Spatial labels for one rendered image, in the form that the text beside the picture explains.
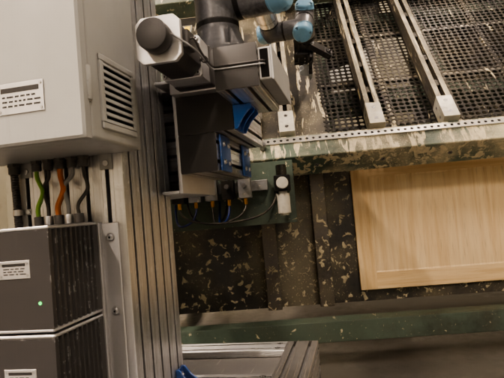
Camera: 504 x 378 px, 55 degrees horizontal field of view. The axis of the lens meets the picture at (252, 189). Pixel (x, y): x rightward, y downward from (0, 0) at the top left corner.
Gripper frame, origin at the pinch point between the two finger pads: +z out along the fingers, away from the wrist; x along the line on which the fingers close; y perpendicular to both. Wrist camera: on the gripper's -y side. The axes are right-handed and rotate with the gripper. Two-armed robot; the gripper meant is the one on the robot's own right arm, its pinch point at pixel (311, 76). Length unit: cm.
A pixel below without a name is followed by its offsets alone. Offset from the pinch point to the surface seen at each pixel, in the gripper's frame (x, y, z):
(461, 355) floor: 99, -57, 62
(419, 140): 42, -41, 2
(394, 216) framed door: 49, -35, 39
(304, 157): 50, 2, 2
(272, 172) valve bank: 55, 14, 5
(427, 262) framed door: 63, -48, 52
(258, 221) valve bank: 69, 20, 17
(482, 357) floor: 100, -64, 60
